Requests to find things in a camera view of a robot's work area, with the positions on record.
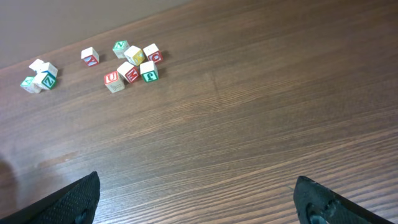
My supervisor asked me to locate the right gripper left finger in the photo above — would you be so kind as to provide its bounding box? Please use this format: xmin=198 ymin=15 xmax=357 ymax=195
xmin=1 ymin=171 xmax=100 ymax=224

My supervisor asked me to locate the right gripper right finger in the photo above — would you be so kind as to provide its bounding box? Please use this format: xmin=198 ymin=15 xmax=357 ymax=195
xmin=293 ymin=176 xmax=393 ymax=224

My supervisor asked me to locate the red letter U block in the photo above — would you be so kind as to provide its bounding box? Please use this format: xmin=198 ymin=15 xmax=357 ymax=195
xmin=104 ymin=71 xmax=125 ymax=93

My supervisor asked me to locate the green letter A block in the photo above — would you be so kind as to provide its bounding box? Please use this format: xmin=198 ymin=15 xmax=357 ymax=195
xmin=20 ymin=76 xmax=42 ymax=93

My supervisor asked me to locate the small white block orange print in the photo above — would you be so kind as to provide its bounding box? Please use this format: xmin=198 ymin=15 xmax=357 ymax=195
xmin=38 ymin=62 xmax=58 ymax=77

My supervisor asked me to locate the white block red M side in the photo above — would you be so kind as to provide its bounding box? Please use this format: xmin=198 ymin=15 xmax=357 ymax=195
xmin=117 ymin=62 xmax=139 ymax=83

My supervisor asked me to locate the white block green J side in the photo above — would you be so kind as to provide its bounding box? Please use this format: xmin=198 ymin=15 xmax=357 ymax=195
xmin=140 ymin=61 xmax=159 ymax=83

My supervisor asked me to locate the white block yellow side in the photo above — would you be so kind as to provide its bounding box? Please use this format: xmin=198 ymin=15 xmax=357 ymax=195
xmin=124 ymin=45 xmax=145 ymax=66

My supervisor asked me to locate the green letter N block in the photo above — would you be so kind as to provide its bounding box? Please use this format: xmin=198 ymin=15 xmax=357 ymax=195
xmin=113 ymin=40 xmax=130 ymax=58

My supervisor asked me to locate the white block red Q side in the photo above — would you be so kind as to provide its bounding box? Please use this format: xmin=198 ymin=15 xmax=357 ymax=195
xmin=143 ymin=44 xmax=163 ymax=63

